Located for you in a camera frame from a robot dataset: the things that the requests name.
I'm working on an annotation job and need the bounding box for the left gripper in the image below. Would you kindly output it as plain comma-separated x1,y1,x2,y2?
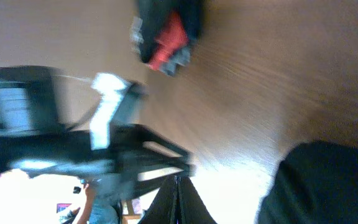
108,124,194,199

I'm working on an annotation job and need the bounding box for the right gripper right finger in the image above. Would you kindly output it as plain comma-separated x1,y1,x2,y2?
177,177,217,224

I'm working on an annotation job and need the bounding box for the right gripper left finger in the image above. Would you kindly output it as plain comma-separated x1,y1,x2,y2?
139,175,178,224

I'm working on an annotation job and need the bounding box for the black Sydrogen t-shirt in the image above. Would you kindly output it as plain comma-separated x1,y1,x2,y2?
257,141,358,223

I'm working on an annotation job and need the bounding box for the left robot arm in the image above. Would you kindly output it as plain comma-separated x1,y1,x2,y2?
0,66,193,198

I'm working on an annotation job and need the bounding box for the person in background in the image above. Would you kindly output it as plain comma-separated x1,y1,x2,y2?
57,183,124,224

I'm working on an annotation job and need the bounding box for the grey folded t-shirt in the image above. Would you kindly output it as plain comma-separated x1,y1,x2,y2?
130,17,191,77

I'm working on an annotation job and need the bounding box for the red folded t-shirt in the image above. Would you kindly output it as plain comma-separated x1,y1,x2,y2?
148,12,188,70

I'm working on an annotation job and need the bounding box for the navy folded t-shirt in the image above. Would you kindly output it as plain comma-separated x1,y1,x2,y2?
178,0,204,42

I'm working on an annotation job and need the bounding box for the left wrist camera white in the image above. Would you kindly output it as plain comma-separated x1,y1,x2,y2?
88,72,149,151

